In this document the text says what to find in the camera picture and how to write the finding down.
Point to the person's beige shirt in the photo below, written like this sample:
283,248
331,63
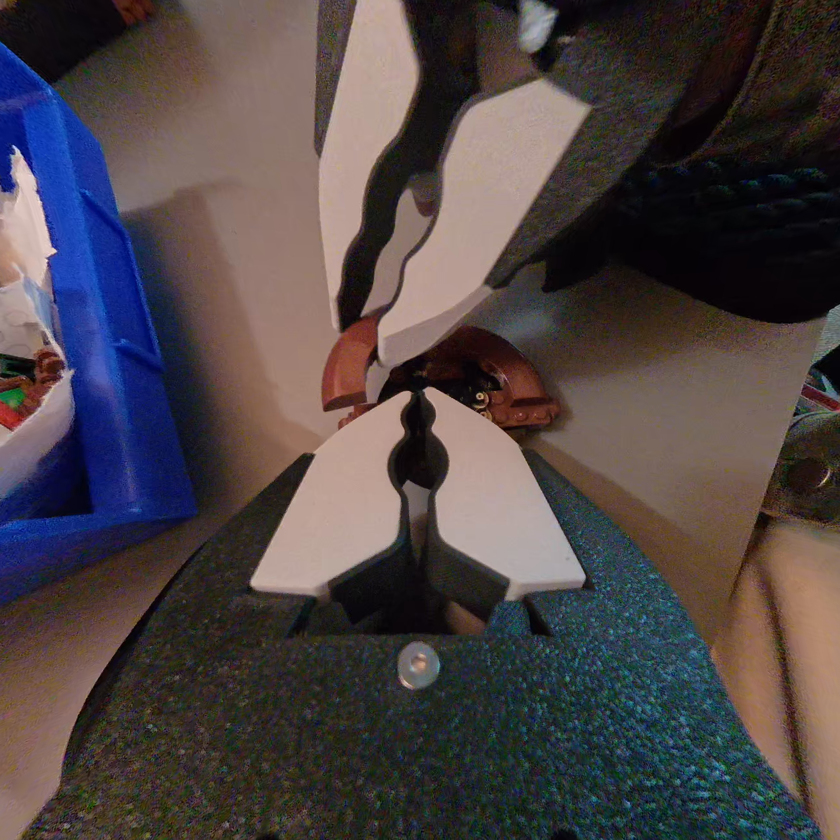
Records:
787,623

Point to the torn white paper bag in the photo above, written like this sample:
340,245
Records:
26,433

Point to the black quilted armrest pad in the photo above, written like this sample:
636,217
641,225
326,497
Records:
722,249

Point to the round brown orange lego build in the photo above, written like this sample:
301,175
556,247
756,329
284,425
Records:
518,394

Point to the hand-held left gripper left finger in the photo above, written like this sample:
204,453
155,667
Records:
328,525

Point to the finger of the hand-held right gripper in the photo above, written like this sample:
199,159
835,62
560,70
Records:
367,118
499,184

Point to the pile of small lego pieces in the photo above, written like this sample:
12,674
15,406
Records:
26,387

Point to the red white packet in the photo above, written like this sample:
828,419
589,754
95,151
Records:
820,394

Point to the blue bin with lego pieces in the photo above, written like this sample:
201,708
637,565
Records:
118,394

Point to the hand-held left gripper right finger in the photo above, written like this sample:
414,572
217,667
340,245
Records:
505,518

